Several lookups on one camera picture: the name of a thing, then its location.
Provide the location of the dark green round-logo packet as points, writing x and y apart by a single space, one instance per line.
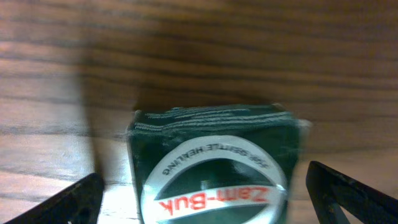
215 164

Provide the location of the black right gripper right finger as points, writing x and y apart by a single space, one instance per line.
331 192

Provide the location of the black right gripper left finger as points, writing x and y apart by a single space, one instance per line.
79 203

